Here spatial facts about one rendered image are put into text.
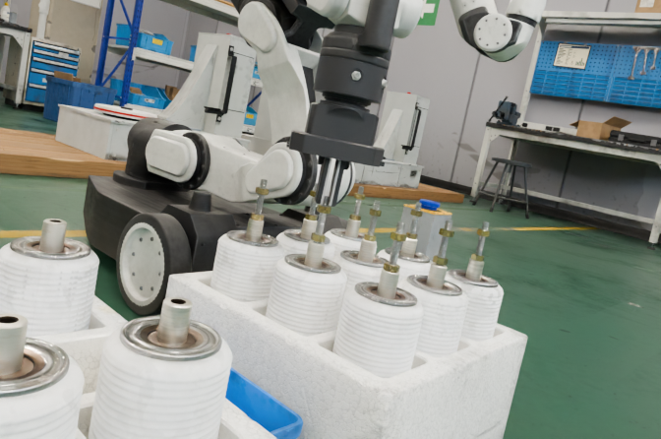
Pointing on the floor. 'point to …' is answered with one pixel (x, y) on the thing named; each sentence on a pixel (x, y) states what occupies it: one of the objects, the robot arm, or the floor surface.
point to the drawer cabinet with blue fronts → (38, 70)
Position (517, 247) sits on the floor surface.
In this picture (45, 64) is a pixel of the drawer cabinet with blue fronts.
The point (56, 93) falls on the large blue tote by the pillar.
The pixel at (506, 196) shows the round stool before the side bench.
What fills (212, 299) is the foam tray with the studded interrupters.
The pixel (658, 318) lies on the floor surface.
